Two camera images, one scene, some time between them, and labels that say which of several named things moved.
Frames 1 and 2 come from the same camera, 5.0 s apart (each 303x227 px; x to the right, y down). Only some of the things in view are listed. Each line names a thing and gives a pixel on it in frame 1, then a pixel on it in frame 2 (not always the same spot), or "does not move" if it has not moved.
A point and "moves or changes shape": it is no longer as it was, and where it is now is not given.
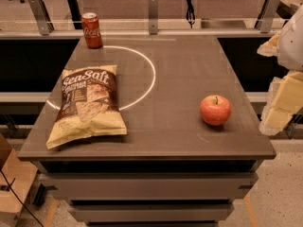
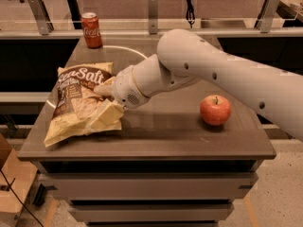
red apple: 215,110 does not move
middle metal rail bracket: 153,13 does not move
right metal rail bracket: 265,20 does not move
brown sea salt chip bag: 89,106 moves or changes shape
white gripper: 292,43 -> 127,87
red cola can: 91,26 does not move
